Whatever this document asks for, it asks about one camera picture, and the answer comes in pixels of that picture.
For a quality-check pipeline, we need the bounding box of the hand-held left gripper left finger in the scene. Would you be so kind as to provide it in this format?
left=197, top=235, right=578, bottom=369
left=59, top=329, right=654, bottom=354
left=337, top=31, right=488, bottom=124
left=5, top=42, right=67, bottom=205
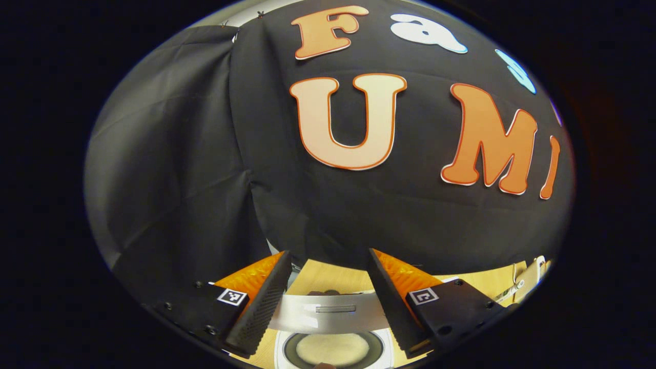
left=143, top=250, right=293, bottom=358

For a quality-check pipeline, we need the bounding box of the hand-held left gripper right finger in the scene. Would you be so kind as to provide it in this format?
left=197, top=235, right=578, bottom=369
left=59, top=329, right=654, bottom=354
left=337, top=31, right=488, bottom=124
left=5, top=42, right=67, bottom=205
left=367, top=248, right=518, bottom=358

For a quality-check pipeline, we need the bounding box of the white rice cooker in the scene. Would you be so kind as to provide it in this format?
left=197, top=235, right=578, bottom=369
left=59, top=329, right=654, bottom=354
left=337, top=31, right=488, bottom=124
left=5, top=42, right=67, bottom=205
left=268, top=290, right=396, bottom=369

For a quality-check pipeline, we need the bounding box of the white rice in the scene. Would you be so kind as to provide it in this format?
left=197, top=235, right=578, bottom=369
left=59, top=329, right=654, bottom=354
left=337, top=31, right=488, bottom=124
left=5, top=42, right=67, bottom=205
left=296, top=333, right=371, bottom=367

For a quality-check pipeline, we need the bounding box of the cream toaster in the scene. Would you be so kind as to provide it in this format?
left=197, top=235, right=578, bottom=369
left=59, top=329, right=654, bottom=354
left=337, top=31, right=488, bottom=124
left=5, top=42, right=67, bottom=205
left=514, top=262, right=545, bottom=303

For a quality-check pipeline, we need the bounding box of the black backdrop cloth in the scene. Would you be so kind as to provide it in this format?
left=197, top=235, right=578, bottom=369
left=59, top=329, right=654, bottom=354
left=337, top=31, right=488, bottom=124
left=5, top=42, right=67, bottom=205
left=85, top=0, right=575, bottom=288

